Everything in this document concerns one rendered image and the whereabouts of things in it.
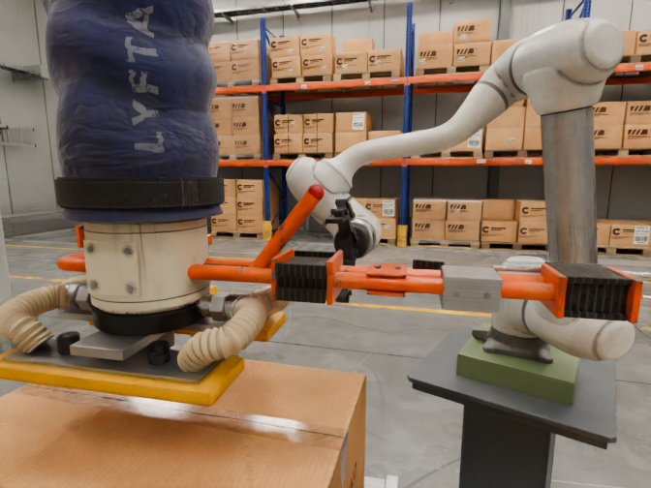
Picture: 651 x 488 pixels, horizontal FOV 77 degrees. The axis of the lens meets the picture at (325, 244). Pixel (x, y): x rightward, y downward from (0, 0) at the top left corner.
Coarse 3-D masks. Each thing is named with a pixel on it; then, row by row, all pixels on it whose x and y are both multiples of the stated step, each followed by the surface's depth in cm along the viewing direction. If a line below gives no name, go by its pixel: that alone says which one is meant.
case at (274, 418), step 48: (240, 384) 74; (288, 384) 74; (336, 384) 74; (0, 432) 60; (48, 432) 60; (96, 432) 60; (144, 432) 60; (192, 432) 60; (240, 432) 60; (288, 432) 60; (336, 432) 60; (0, 480) 51; (48, 480) 51; (96, 480) 51; (144, 480) 51; (192, 480) 51; (240, 480) 51; (288, 480) 51; (336, 480) 54
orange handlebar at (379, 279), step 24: (72, 264) 62; (192, 264) 58; (240, 264) 61; (384, 264) 57; (336, 288) 54; (360, 288) 53; (384, 288) 52; (408, 288) 52; (432, 288) 51; (504, 288) 49; (528, 288) 49; (552, 288) 48
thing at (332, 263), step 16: (288, 256) 59; (304, 256) 61; (320, 256) 61; (336, 256) 56; (272, 272) 54; (288, 272) 53; (304, 272) 52; (320, 272) 52; (272, 288) 54; (288, 288) 53; (304, 288) 53; (320, 288) 53
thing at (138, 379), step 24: (72, 336) 56; (0, 360) 55; (24, 360) 54; (48, 360) 54; (72, 360) 54; (96, 360) 54; (120, 360) 54; (144, 360) 54; (168, 360) 53; (216, 360) 54; (240, 360) 55; (48, 384) 52; (72, 384) 51; (96, 384) 50; (120, 384) 50; (144, 384) 49; (168, 384) 49; (192, 384) 49; (216, 384) 49
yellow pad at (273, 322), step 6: (282, 312) 74; (270, 318) 71; (276, 318) 71; (282, 318) 73; (90, 324) 72; (264, 324) 68; (270, 324) 68; (276, 324) 69; (282, 324) 73; (174, 330) 69; (180, 330) 69; (186, 330) 68; (192, 330) 68; (264, 330) 66; (270, 330) 67; (276, 330) 69; (258, 336) 66; (264, 336) 65; (270, 336) 67
